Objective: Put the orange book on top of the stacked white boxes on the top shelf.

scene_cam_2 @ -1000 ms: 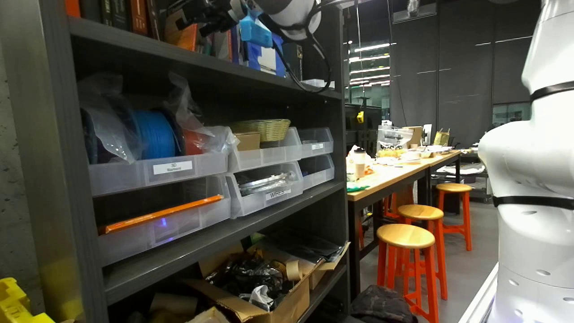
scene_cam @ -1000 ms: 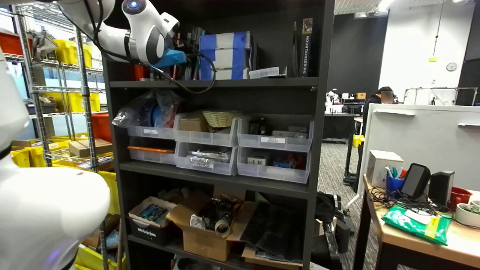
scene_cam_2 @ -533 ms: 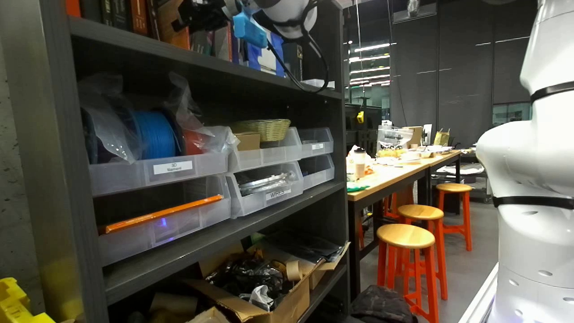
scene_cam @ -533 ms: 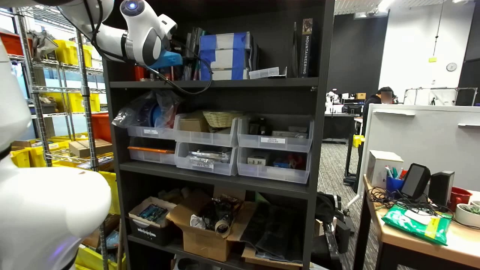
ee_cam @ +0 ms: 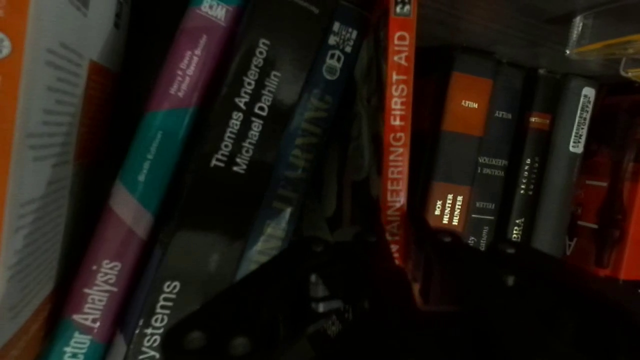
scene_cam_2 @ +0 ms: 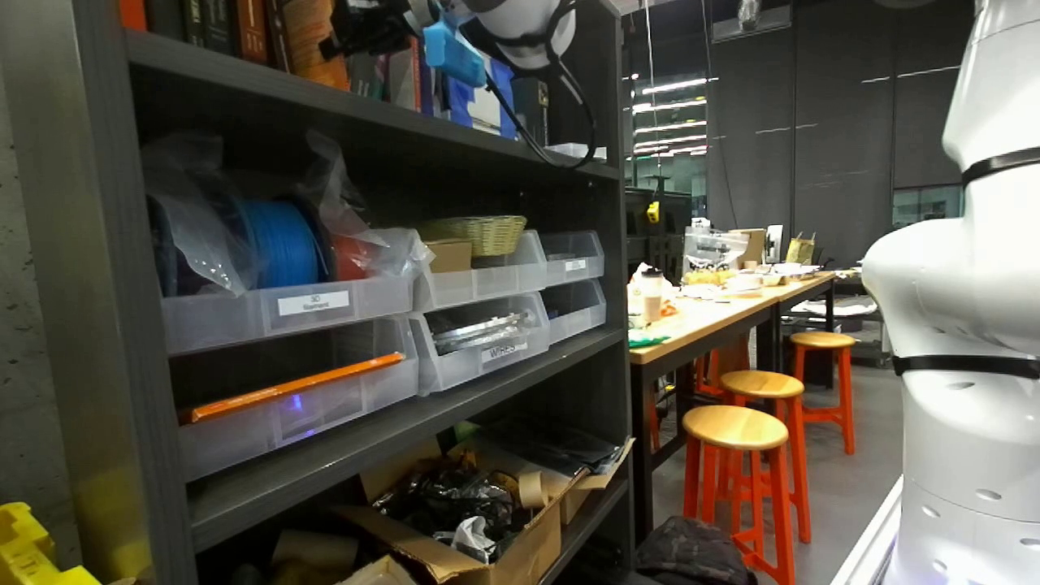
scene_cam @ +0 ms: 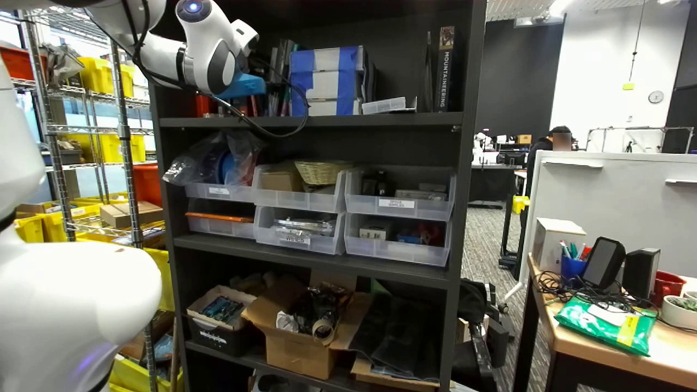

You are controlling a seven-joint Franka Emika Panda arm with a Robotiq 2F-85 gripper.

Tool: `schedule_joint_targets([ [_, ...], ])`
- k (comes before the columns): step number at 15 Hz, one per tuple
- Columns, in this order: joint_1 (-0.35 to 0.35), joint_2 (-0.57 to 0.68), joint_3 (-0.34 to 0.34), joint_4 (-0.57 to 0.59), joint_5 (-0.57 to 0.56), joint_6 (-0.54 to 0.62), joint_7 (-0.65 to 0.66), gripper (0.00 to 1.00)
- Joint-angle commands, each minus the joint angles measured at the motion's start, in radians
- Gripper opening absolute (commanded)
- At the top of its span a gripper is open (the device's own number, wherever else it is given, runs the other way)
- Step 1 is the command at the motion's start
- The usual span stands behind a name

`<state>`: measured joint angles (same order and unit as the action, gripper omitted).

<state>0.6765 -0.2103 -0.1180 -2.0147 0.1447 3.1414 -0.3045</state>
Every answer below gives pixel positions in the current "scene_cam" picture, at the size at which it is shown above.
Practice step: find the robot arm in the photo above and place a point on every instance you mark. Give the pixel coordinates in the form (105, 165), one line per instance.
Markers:
(71, 305)

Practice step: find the stack of white taped boxes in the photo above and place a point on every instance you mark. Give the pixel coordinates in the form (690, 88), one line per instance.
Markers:
(326, 76)

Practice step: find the black tall book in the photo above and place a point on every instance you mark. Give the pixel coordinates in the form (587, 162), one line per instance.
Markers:
(445, 71)

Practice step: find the orange book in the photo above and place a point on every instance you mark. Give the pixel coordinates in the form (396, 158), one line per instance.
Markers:
(203, 105)

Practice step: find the wicker basket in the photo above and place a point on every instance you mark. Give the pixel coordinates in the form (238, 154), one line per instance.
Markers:
(321, 171)

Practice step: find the clear plastic bin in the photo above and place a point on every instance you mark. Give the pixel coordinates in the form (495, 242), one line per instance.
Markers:
(397, 207)
(297, 200)
(397, 250)
(218, 191)
(299, 242)
(220, 226)

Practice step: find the small cardboard box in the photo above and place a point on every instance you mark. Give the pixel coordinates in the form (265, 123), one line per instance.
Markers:
(280, 181)

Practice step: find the small clear plastic box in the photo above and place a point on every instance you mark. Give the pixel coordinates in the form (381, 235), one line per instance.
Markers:
(384, 105)

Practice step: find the dark bookshelf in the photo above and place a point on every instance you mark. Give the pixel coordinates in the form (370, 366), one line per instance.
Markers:
(468, 163)

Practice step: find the clear bag with blue spool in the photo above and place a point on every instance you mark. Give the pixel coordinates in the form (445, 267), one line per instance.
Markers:
(218, 158)

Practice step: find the roll of brown tape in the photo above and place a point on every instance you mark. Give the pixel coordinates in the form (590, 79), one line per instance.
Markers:
(323, 330)

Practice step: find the row of dark books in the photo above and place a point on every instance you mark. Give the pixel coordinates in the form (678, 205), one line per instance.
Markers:
(280, 65)

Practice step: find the black plastic sheet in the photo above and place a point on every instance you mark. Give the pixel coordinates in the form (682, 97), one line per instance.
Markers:
(397, 337)

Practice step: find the black bag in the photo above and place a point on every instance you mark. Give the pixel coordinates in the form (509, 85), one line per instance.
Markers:
(474, 305)

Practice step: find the open cardboard box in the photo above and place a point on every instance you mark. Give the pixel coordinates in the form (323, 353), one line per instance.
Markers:
(297, 354)

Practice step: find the small yellow bin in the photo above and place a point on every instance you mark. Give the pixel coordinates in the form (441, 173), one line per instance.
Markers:
(520, 204)

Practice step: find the flat cardboard piece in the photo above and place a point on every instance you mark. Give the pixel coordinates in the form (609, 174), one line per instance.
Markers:
(381, 377)

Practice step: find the black open box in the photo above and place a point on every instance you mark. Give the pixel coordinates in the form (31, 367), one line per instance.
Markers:
(218, 337)

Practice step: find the person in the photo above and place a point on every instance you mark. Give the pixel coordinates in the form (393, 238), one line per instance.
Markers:
(539, 149)

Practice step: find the red bin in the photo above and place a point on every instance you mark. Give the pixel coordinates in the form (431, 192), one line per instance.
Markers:
(147, 185)
(16, 62)

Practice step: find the white box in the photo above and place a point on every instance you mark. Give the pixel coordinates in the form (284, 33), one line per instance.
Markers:
(550, 239)

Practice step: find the brown cardboard box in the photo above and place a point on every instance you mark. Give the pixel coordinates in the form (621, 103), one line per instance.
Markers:
(128, 214)

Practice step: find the heap of pens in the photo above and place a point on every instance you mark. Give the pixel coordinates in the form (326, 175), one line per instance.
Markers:
(572, 250)

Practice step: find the blue pen cup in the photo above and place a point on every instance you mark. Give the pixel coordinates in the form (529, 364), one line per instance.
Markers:
(572, 269)

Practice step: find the white partition board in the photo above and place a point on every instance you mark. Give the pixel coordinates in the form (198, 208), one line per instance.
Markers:
(610, 201)

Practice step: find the tilted black speaker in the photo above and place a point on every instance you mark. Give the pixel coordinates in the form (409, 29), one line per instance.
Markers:
(601, 264)

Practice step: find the row of yellow bins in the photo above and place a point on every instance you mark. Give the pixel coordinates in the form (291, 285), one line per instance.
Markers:
(103, 76)

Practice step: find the green packet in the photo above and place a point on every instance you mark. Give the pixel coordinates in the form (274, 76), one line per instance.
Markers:
(604, 326)

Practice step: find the upright black speaker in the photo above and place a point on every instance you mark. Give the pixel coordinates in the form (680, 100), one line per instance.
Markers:
(641, 272)

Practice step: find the red mug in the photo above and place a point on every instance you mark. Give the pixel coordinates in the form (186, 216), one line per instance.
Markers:
(668, 284)

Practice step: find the white plant pot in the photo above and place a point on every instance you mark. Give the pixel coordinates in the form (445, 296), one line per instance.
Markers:
(678, 314)

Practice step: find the wooden desk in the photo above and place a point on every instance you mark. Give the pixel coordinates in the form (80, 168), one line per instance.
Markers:
(675, 354)

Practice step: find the metal frame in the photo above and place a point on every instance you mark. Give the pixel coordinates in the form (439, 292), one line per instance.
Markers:
(637, 129)

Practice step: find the wall clock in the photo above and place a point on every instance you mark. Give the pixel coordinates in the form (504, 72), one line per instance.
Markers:
(655, 97)

